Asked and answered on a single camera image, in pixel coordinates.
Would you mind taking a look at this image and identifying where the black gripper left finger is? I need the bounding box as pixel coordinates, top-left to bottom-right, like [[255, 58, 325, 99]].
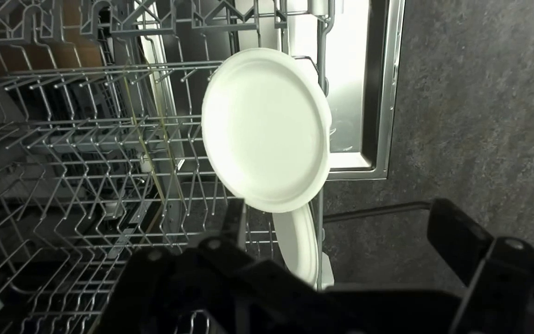
[[97, 201, 461, 334]]

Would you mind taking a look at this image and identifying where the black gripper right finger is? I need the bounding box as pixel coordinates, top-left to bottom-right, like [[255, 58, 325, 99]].
[[427, 199, 534, 334]]

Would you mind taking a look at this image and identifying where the white plate lower rack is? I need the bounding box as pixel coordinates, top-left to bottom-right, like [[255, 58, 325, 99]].
[[273, 206, 320, 286]]

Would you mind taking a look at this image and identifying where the white plate in rack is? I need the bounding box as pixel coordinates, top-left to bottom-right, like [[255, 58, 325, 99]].
[[203, 48, 333, 214]]

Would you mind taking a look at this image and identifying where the open dishwasher door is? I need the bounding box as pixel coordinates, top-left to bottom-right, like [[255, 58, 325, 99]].
[[324, 0, 407, 182]]

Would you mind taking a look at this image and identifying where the wire dishwasher top rack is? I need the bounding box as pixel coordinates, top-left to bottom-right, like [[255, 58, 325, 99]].
[[0, 0, 335, 334]]

